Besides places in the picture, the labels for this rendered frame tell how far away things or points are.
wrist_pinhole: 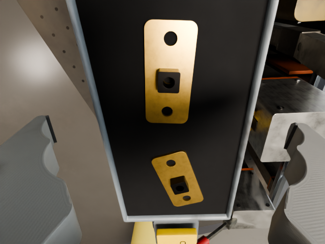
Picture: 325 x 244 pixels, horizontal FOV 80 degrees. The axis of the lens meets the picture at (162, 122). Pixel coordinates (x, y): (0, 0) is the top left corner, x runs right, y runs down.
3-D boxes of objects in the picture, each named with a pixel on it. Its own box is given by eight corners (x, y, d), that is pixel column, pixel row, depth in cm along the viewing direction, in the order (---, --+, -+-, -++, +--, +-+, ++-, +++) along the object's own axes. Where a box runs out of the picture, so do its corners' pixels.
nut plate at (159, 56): (186, 122, 18) (188, 129, 17) (146, 120, 18) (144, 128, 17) (198, 20, 14) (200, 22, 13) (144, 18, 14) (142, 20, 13)
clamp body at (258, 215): (226, 135, 76) (269, 229, 45) (195, 137, 76) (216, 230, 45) (228, 119, 72) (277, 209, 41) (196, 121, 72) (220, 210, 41)
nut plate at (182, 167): (203, 198, 24) (205, 207, 23) (174, 205, 25) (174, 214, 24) (184, 148, 20) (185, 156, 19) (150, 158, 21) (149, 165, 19)
